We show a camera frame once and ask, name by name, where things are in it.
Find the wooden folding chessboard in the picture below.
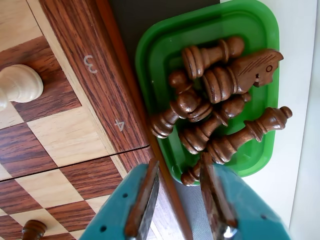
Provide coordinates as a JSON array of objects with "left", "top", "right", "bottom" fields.
[{"left": 0, "top": 0, "right": 194, "bottom": 240}]

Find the dark wooden bishop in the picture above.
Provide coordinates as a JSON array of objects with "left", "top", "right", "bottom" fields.
[{"left": 206, "top": 106, "right": 293, "bottom": 165}]

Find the dark wooden knight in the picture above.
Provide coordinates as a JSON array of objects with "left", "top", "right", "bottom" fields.
[{"left": 202, "top": 48, "right": 285, "bottom": 105}]

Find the light wooden pawn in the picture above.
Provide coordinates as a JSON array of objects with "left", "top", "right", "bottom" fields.
[{"left": 0, "top": 64, "right": 45, "bottom": 113}]

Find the green plastic tray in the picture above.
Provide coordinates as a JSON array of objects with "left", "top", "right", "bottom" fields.
[{"left": 134, "top": 0, "right": 280, "bottom": 185}]

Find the dark wooden pawn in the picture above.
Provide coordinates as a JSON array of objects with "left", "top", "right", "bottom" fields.
[
  {"left": 179, "top": 92, "right": 252, "bottom": 155},
  {"left": 150, "top": 91, "right": 202, "bottom": 140},
  {"left": 21, "top": 219, "right": 48, "bottom": 240},
  {"left": 181, "top": 36, "right": 245, "bottom": 80},
  {"left": 180, "top": 159, "right": 208, "bottom": 186},
  {"left": 168, "top": 69, "right": 214, "bottom": 123}
]

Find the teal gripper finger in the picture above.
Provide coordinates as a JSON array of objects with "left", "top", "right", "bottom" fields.
[
  {"left": 199, "top": 152, "right": 292, "bottom": 240},
  {"left": 79, "top": 157, "right": 161, "bottom": 240}
]

